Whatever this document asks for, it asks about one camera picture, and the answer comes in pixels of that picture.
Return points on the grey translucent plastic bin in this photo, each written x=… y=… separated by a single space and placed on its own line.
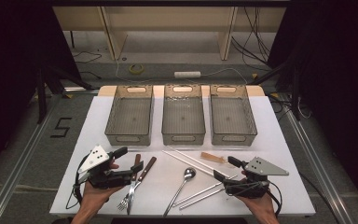
x=130 y=115
x=233 y=115
x=183 y=115

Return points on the metal spoon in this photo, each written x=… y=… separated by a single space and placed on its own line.
x=189 y=173

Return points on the metal chopstick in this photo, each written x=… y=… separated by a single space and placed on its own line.
x=202 y=199

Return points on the yellow tape roll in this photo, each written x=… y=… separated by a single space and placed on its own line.
x=130 y=69

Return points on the black metal stand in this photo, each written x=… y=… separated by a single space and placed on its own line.
x=296 y=93
x=41 y=93

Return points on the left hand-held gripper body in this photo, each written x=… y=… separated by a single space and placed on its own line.
x=94 y=158

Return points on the person's right hand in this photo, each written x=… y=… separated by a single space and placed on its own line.
x=264 y=203

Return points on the white chopsticks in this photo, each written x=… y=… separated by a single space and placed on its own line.
x=199 y=193

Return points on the white table sheet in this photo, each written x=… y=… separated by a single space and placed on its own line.
x=276 y=140

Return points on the beige wooden desk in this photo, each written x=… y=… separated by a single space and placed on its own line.
x=167 y=18

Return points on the metal floor rail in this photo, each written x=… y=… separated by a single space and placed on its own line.
x=319 y=168
x=15 y=169

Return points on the person's left hand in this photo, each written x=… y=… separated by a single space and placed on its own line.
x=94 y=196

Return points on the black curtain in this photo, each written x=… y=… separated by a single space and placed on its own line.
x=12 y=46
x=338 y=62

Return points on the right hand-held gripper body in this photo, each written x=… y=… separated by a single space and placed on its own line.
x=265 y=168

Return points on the white power strip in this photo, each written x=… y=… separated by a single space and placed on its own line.
x=187 y=74

